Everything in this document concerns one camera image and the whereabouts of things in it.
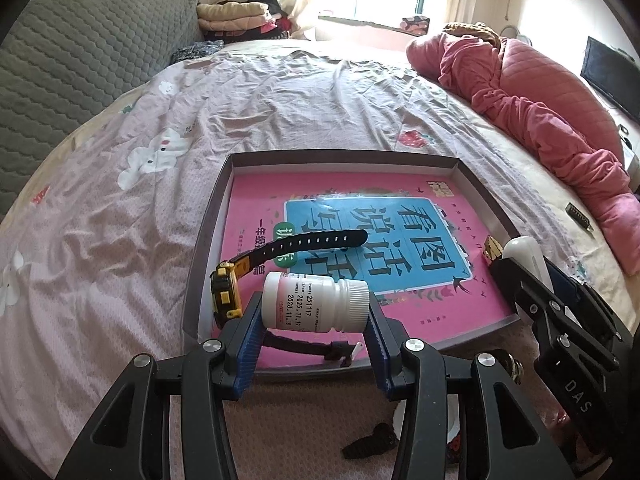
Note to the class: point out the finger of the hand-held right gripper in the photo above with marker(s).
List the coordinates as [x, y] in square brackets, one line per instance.
[522, 287]
[567, 282]

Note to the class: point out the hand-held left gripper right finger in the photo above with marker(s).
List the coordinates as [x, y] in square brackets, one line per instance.
[379, 355]

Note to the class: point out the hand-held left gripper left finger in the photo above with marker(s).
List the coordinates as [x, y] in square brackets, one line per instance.
[250, 345]

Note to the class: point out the white earbud case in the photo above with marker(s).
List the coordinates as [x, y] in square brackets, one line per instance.
[522, 252]

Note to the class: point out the yellow and black wristwatch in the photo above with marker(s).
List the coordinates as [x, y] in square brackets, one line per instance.
[222, 295]

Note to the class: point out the white pill bottle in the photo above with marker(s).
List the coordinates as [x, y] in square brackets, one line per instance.
[310, 302]

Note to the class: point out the black hair clip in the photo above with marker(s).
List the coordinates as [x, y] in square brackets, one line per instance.
[370, 442]

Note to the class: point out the white round lid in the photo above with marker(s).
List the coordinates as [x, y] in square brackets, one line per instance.
[451, 420]

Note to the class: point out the grey cardboard box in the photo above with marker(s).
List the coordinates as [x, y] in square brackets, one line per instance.
[210, 240]

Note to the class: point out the red and black lighter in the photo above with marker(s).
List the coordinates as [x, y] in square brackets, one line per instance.
[454, 452]

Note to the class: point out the pink and blue book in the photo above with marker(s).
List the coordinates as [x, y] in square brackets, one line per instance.
[425, 310]

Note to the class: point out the small black flat object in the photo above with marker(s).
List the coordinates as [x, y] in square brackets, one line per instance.
[579, 217]

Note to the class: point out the pink floral bed sheet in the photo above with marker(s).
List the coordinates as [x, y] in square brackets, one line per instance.
[100, 240]

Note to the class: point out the pink quilt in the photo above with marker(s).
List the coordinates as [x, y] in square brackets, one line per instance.
[530, 100]

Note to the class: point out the black television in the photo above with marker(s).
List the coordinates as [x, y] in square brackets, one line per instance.
[607, 77]

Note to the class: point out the small patterned box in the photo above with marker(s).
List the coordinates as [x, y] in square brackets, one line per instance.
[415, 24]

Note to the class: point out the dark floral cloth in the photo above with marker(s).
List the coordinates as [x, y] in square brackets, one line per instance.
[195, 52]

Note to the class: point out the pile of folded clothes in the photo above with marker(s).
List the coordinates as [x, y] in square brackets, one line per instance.
[235, 17]

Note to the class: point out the grey quilted headboard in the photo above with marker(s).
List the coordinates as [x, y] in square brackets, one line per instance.
[75, 60]

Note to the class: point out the sheer white curtain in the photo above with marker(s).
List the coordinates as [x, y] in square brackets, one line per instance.
[310, 5]

